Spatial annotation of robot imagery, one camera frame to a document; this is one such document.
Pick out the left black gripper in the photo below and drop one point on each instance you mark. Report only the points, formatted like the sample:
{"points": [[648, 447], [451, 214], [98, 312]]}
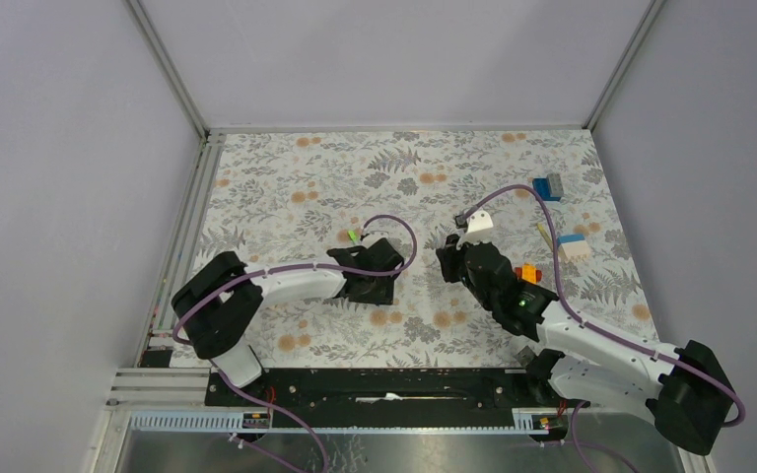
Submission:
{"points": [[380, 297]]}

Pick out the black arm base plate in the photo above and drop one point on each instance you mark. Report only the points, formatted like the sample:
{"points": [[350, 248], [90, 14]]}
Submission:
{"points": [[392, 398]]}

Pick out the blue white eraser block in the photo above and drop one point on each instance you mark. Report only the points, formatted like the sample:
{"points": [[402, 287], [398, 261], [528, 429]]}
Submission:
{"points": [[573, 248]]}

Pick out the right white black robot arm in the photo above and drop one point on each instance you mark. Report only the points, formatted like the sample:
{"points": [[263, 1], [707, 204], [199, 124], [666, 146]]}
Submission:
{"points": [[682, 391]]}

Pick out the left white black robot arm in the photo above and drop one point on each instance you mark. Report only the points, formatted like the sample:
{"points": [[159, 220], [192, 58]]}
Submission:
{"points": [[216, 306]]}

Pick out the blue grey toy blocks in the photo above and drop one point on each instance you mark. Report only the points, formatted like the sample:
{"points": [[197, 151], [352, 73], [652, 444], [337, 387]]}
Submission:
{"points": [[549, 188]]}

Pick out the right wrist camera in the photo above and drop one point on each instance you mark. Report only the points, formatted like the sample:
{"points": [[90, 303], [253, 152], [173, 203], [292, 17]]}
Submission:
{"points": [[475, 228]]}

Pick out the floral patterned table mat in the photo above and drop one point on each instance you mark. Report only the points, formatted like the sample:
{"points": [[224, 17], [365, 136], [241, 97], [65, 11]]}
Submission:
{"points": [[277, 198]]}

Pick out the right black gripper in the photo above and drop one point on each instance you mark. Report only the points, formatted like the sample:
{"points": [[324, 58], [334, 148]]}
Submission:
{"points": [[447, 257]]}

